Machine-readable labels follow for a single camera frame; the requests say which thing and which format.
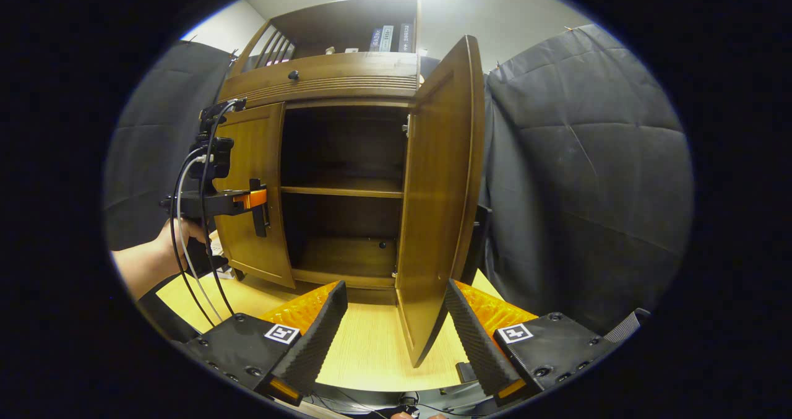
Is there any wooden cabinet door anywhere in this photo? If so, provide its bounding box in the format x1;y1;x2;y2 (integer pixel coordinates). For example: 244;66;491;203
213;102;296;290
395;34;493;369

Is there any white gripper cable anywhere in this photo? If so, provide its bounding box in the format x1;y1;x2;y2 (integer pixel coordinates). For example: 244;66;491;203
176;153;223;324

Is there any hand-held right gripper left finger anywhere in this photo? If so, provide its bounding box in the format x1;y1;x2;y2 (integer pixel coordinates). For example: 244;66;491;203
179;280;348;407

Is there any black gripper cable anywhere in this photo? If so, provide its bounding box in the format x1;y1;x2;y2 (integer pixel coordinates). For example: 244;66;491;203
198;99;246;317

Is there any wooden double-door shoe cabinet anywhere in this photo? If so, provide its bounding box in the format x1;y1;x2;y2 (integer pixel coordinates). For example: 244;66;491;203
213;0;428;305

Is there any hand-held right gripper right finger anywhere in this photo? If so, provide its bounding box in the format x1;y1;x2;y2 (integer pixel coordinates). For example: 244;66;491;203
443;279;619;407

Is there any wooden drawer with black knob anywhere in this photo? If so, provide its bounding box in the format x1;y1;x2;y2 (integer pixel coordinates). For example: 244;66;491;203
218;52;421;109

